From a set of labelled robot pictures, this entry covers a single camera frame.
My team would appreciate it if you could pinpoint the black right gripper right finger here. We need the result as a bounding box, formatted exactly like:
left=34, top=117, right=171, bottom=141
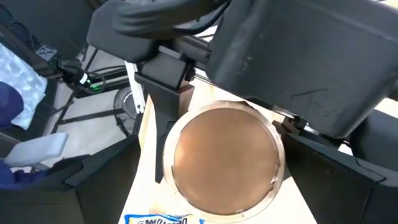
left=281, top=133, right=398, bottom=224

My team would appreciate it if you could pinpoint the light grey padded block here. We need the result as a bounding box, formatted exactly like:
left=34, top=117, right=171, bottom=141
left=4, top=132, right=69, bottom=169

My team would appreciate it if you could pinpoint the black wire mesh disc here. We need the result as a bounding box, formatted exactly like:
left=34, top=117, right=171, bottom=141
left=113, top=86, right=141, bottom=138

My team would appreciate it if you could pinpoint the blue-edged noodle packet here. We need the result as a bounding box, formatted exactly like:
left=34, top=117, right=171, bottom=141
left=124, top=213, right=203, bottom=224

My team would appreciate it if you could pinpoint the white patterned cloth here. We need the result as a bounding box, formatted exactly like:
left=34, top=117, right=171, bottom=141
left=0, top=42, right=48, bottom=131

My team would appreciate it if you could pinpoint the person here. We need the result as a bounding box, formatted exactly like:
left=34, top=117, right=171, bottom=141
left=0, top=82, right=48, bottom=191

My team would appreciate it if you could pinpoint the round labelled spice can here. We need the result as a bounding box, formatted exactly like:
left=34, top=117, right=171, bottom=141
left=162, top=100, right=286, bottom=224

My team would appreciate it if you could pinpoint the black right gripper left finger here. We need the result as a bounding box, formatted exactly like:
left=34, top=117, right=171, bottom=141
left=0, top=135, right=142, bottom=224

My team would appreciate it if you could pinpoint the black cable connector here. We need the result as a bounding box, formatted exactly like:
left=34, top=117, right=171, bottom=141
left=57, top=58, right=106, bottom=96

